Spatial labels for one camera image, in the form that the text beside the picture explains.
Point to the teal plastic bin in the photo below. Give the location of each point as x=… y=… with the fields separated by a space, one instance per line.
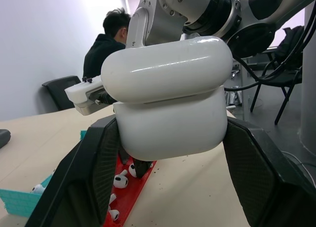
x=19 y=201

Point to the black folding chair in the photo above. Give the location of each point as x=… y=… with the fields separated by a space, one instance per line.
x=284 y=98

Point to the black jacket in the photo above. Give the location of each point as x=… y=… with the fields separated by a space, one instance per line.
x=292 y=49

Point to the white earbud charging case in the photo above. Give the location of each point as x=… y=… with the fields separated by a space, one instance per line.
x=170 y=93

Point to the grey round column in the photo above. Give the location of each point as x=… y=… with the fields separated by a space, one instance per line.
x=308 y=101

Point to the white earbud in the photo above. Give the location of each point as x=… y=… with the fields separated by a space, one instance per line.
x=38 y=189
x=114 y=214
x=112 y=198
x=120 y=181
x=132 y=170

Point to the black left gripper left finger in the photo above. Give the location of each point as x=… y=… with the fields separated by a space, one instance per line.
x=81 y=177

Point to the red flat tray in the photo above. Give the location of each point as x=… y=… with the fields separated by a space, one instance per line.
x=132 y=200

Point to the person in black hoodie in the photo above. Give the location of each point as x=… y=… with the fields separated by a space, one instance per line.
x=101 y=54

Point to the black office chair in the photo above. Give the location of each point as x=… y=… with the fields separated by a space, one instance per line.
x=63 y=91

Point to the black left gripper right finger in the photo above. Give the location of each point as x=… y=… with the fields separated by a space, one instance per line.
x=261 y=177

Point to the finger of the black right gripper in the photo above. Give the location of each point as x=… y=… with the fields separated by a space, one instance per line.
x=142 y=169
x=123 y=159

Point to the black flat object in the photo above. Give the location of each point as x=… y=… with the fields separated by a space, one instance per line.
x=3 y=138

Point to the grey office desk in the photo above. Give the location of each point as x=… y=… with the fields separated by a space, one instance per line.
x=256 y=61

